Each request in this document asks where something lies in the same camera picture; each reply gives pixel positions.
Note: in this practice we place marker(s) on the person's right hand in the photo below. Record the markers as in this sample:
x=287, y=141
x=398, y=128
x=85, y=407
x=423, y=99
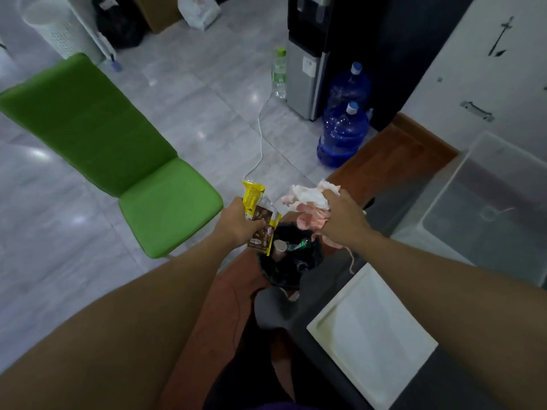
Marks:
x=346, y=226

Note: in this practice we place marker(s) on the person's left hand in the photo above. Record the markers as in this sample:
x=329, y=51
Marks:
x=235, y=230

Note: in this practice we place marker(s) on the yellow brown snack wrapper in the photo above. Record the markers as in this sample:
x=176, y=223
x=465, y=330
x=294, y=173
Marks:
x=252, y=196

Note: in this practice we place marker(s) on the pink stained tissues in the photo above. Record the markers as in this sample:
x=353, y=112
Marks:
x=307, y=196

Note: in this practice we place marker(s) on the pink paper cup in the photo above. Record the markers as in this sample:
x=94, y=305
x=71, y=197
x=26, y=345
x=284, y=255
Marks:
x=280, y=251

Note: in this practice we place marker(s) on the green soda can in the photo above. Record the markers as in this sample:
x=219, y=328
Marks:
x=299, y=244

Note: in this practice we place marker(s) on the clear plastic storage bin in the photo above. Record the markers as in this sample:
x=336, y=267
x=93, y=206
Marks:
x=491, y=209

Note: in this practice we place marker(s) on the person's left forearm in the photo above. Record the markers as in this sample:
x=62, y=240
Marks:
x=128, y=337

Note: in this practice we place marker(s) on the white bin lid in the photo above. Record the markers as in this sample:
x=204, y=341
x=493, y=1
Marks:
x=372, y=337

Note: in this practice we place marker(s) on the person's black shorts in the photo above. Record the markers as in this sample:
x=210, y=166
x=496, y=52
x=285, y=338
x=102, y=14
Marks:
x=239, y=380

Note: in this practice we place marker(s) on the person's purple shirt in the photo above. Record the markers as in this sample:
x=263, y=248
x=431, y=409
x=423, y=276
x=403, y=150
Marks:
x=282, y=406

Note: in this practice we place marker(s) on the black bin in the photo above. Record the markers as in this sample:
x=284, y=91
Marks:
x=278, y=273

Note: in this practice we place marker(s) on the blue water jug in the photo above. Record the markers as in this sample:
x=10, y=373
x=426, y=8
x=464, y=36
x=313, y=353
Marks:
x=348, y=87
x=342, y=136

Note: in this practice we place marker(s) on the small white bottle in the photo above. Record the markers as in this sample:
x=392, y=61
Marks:
x=370, y=115

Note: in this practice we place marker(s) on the silver black water dispenser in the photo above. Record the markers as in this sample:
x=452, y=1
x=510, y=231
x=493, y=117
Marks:
x=305, y=81

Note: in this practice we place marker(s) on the green chair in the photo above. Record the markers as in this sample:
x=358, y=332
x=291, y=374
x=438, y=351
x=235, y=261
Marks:
x=107, y=136

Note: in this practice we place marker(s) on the green capped clear bottle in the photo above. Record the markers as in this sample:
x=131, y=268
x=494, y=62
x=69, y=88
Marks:
x=279, y=76

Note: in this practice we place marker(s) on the white plastic bag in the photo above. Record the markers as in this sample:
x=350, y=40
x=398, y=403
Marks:
x=198, y=10

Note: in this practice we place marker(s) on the brown cardboard carton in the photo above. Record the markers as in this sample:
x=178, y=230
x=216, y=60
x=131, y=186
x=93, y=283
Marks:
x=158, y=12

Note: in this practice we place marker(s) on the white shelf stand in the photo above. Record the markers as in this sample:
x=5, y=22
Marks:
x=100, y=40

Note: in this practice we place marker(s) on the black bag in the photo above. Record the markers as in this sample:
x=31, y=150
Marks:
x=119, y=25

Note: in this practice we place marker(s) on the white laundry basket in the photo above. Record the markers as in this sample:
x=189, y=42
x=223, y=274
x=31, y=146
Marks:
x=55, y=29

